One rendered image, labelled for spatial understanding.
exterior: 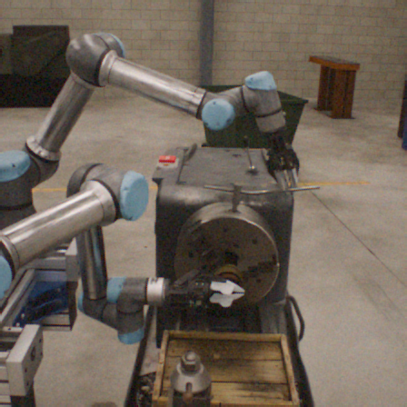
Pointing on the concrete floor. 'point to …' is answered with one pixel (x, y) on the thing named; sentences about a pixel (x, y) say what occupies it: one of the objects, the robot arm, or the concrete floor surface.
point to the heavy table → (338, 67)
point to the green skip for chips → (232, 134)
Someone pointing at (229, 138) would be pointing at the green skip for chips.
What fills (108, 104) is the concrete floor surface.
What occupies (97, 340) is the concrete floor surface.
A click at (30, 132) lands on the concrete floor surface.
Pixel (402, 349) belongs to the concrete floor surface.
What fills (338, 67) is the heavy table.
